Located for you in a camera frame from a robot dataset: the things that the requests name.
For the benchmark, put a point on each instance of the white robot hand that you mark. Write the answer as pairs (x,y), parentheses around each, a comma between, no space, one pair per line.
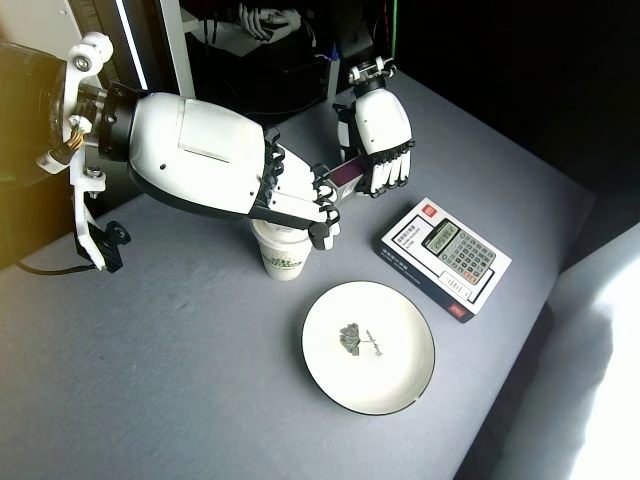
(382,120)
(200,155)

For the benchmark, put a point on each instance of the maroon rectangular box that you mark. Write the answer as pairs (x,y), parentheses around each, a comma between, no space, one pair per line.
(346,172)

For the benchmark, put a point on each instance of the white paper cup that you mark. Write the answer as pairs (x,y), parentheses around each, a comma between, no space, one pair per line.
(282,260)

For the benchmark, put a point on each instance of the spare white robot hand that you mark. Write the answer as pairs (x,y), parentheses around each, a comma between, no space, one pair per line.
(260,20)

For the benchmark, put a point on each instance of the white calculator box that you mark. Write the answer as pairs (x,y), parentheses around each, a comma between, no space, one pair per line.
(450,260)

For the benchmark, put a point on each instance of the white plate with dark rim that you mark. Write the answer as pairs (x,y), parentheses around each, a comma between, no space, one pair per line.
(370,370)

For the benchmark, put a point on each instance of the white sheet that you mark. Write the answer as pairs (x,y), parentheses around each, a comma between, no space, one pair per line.
(225,37)

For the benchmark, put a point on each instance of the white metal column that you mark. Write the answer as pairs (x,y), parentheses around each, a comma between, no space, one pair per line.
(30,25)

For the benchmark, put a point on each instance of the grey table cloth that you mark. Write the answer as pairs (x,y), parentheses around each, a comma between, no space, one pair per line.
(175,375)

